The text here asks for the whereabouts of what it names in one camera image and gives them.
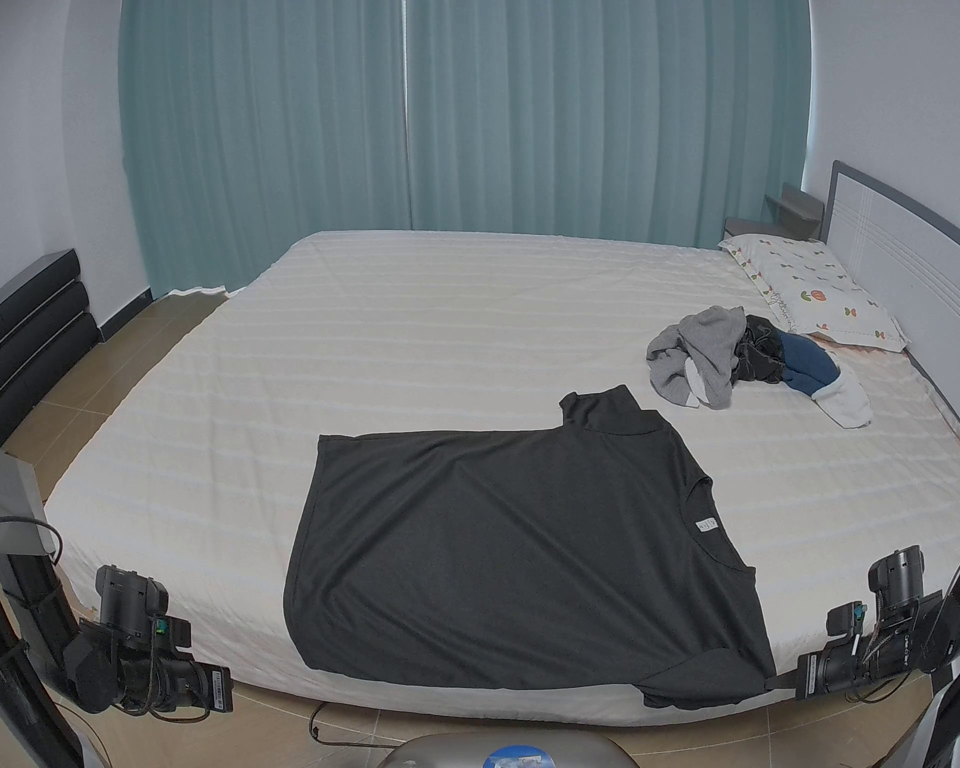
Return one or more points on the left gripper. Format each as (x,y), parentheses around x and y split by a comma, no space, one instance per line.
(187,686)

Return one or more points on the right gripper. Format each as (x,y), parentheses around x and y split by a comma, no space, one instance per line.
(836,671)

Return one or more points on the black T-shirt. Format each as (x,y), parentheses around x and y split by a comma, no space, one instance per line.
(487,540)

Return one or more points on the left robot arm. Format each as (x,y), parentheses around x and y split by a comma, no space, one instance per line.
(97,667)

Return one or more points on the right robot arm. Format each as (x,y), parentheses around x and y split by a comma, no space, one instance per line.
(896,577)

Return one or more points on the bed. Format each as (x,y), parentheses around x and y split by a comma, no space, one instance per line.
(450,315)

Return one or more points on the white garment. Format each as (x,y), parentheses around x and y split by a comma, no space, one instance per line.
(847,405)

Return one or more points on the dark blue garment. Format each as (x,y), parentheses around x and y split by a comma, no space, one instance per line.
(810,367)

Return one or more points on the black glossy garment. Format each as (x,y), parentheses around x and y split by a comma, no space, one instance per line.
(761,352)

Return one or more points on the grey garment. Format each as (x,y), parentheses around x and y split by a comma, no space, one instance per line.
(709,337)

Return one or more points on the white printed pillow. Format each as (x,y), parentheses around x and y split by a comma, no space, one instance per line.
(817,285)

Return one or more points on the grey bedside table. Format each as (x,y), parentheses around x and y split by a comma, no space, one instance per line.
(795,204)

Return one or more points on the blue-green curtain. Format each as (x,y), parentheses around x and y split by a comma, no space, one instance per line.
(262,135)
(600,112)

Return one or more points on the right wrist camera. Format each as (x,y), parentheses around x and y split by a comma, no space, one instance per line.
(846,619)

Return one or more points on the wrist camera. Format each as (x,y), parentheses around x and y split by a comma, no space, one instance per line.
(846,619)
(172,634)

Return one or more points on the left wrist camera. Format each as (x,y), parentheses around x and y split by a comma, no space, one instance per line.
(172,634)

